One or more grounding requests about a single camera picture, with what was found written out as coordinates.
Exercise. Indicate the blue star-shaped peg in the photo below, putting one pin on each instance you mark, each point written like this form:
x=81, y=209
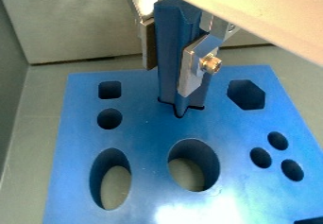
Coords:
x=176, y=29

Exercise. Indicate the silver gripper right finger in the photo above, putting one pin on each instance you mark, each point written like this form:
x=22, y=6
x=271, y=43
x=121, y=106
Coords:
x=199, y=57

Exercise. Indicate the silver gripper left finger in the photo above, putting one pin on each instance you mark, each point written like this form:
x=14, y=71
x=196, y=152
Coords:
x=143, y=13

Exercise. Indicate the blue shape-sorting board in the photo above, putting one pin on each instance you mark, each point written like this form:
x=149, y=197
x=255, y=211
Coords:
x=237, y=163

